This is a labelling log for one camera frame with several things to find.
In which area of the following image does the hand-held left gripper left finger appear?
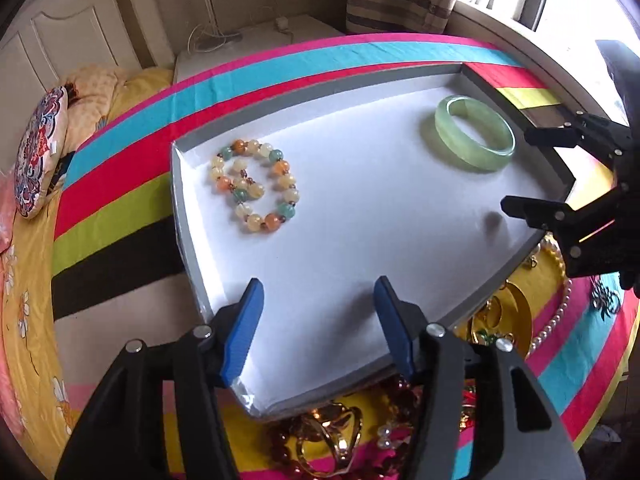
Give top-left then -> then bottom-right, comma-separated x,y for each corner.
55,278 -> 265,480

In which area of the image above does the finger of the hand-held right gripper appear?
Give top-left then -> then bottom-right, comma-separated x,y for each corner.
524,112 -> 632,171
500,185 -> 640,279

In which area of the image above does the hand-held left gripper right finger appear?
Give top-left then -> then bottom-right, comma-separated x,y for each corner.
373,276 -> 586,480

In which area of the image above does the silver flower brooch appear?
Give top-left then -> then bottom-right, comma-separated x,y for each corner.
591,280 -> 623,320

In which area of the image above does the wide gold bangle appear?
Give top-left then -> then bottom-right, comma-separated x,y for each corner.
471,280 -> 534,347

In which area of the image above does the pearl necklace with green pendant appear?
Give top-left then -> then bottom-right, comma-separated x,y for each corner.
529,237 -> 574,357

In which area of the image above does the white jewelry tray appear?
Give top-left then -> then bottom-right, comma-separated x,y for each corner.
171,62 -> 577,419

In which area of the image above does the red string bracelet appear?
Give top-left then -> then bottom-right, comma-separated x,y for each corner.
459,382 -> 484,432

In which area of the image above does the dark red bead bracelet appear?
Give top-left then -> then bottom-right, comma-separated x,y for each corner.
270,379 -> 424,480

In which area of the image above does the thin gold ornate bangle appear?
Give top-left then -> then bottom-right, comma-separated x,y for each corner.
295,406 -> 364,478

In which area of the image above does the green jade bangle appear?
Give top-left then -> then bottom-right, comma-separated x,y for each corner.
432,95 -> 516,173

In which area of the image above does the window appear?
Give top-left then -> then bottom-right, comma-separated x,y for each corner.
520,0 -> 640,61

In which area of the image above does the pearl earring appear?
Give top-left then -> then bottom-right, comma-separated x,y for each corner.
376,425 -> 402,451

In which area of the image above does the white window sill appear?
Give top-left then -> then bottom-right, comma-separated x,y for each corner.
450,0 -> 621,126

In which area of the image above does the yellow floral quilt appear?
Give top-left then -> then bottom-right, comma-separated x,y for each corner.
0,65 -> 176,480

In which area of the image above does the striped multicolour blanket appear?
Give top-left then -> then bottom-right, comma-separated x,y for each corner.
50,32 -> 640,480

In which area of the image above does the round embroidered cushion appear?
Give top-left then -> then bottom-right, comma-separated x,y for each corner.
15,85 -> 70,220

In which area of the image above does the pink folded quilt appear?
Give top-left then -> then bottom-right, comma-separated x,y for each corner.
0,167 -> 16,257

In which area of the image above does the peach floral quilt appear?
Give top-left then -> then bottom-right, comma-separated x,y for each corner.
64,64 -> 132,152

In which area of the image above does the white nightstand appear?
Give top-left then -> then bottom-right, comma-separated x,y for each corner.
172,14 -> 347,84

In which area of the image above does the white wooden headboard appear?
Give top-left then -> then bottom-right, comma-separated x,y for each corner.
0,0 -> 177,161

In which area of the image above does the multicolour stone bead bracelet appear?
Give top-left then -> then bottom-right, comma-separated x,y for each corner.
210,139 -> 301,235

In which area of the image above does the white cable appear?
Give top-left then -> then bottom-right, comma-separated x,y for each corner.
186,19 -> 244,54

